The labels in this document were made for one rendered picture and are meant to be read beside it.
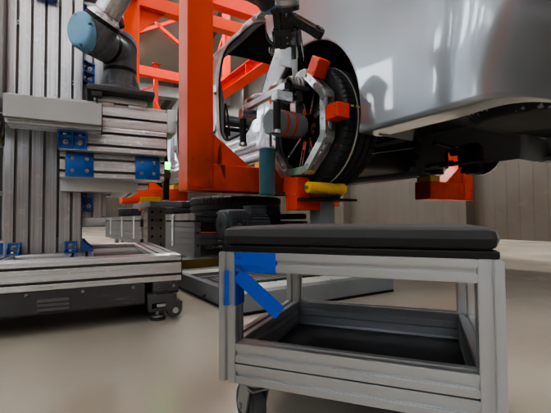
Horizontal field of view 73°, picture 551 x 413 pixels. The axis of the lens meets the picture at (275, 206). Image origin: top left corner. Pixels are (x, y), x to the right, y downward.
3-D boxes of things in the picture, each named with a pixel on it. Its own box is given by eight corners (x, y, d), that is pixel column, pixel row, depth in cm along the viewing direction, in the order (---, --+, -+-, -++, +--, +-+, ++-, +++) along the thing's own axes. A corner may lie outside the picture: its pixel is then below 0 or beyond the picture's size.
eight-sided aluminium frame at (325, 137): (335, 171, 178) (334, 59, 180) (325, 170, 175) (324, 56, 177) (275, 181, 224) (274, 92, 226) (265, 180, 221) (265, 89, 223)
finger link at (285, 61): (279, 79, 121) (280, 50, 121) (297, 78, 119) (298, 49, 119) (277, 75, 118) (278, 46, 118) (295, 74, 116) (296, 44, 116)
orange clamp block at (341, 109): (336, 122, 180) (350, 118, 172) (324, 120, 176) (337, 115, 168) (336, 108, 180) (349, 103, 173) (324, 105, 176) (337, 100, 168)
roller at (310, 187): (351, 193, 200) (350, 183, 200) (307, 192, 184) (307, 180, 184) (343, 194, 205) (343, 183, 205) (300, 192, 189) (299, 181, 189)
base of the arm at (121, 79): (98, 87, 131) (98, 59, 132) (97, 99, 145) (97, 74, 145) (143, 93, 138) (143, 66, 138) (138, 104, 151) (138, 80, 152)
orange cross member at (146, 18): (328, 79, 529) (328, 50, 530) (138, 30, 390) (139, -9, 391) (322, 81, 539) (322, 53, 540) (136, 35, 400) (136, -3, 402)
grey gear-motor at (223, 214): (291, 264, 223) (291, 206, 224) (227, 270, 200) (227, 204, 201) (275, 261, 238) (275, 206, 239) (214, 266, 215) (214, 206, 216)
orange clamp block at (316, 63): (325, 79, 188) (331, 61, 184) (312, 76, 184) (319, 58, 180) (317, 75, 193) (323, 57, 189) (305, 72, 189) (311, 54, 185)
